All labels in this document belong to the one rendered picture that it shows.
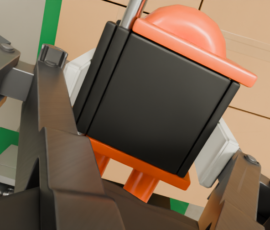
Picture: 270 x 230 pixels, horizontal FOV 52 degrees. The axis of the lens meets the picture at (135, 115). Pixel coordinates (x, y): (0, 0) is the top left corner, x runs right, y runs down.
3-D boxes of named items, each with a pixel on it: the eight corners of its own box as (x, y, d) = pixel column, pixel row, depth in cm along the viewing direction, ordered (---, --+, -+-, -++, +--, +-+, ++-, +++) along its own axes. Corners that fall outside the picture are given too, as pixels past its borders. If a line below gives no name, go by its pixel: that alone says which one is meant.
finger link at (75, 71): (59, 121, 14) (46, 115, 14) (89, 87, 21) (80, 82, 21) (80, 69, 13) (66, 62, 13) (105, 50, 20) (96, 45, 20)
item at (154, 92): (179, 155, 23) (186, 192, 18) (96, 118, 22) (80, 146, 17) (235, 62, 20) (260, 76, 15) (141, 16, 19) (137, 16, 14)
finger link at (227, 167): (241, 175, 13) (297, 201, 13) (219, 131, 17) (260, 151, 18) (224, 199, 13) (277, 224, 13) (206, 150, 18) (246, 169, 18)
